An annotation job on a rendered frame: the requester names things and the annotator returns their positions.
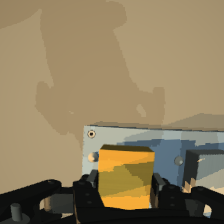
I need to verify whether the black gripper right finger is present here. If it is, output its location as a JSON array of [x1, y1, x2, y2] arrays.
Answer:
[[149, 173, 224, 220]]

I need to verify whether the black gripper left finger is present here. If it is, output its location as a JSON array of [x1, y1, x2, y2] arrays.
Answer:
[[0, 169, 113, 224]]

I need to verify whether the yellow-orange block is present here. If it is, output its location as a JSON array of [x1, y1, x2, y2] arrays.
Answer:
[[98, 144, 155, 209]]

